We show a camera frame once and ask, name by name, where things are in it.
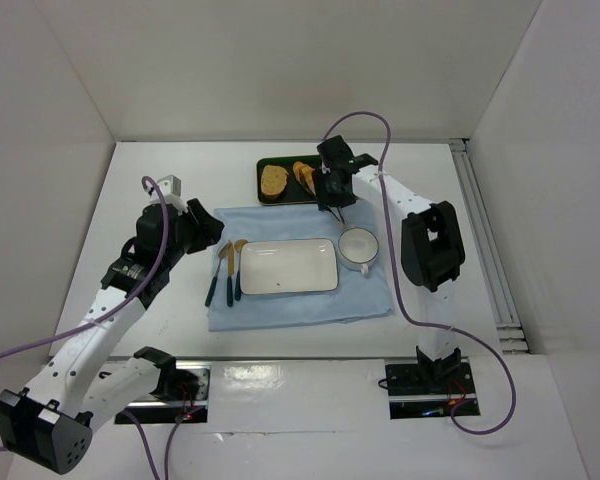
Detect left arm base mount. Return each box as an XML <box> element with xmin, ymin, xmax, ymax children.
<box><xmin>124</xmin><ymin>360</ymin><xmax>211</xmax><ymax>425</ymax></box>

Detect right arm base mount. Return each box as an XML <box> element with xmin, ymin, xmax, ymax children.
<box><xmin>377</xmin><ymin>360</ymin><xmax>480</xmax><ymax>420</ymax></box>

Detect dark green tray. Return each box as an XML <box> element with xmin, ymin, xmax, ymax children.
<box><xmin>256</xmin><ymin>155</ymin><xmax>321</xmax><ymax>205</ymax></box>

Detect white bowl with handles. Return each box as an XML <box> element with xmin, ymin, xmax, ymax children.
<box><xmin>337</xmin><ymin>227</ymin><xmax>380</xmax><ymax>277</ymax></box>

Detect light blue cloth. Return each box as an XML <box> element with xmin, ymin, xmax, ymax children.
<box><xmin>208</xmin><ymin>204</ymin><xmax>393</xmax><ymax>332</ymax></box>

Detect white rectangular plate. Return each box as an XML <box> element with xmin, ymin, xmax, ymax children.
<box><xmin>240</xmin><ymin>238</ymin><xmax>339</xmax><ymax>295</ymax></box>

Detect aluminium rail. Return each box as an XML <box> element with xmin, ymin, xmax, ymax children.
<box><xmin>450</xmin><ymin>139</ymin><xmax>531</xmax><ymax>355</ymax></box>

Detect gold spoon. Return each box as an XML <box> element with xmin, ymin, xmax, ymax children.
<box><xmin>234</xmin><ymin>239</ymin><xmax>248</xmax><ymax>301</ymax></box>

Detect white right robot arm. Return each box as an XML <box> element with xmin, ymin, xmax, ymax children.
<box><xmin>313</xmin><ymin>135</ymin><xmax>466</xmax><ymax>386</ymax></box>

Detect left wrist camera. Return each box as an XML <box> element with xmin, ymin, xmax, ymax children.
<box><xmin>156</xmin><ymin>175</ymin><xmax>182</xmax><ymax>197</ymax></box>

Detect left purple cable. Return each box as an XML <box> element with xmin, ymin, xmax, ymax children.
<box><xmin>0</xmin><ymin>175</ymin><xmax>196</xmax><ymax>480</ymax></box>

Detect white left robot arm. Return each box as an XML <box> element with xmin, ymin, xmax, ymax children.
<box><xmin>0</xmin><ymin>199</ymin><xmax>224</xmax><ymax>475</ymax></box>

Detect striped bread roll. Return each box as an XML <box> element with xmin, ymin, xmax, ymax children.
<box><xmin>292</xmin><ymin>161</ymin><xmax>316</xmax><ymax>196</ymax></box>

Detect gold knife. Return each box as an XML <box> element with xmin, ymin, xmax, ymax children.
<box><xmin>226</xmin><ymin>241</ymin><xmax>235</xmax><ymax>308</ymax></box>

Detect large bread slice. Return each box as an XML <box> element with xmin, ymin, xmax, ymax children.
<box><xmin>260</xmin><ymin>165</ymin><xmax>289</xmax><ymax>200</ymax></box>

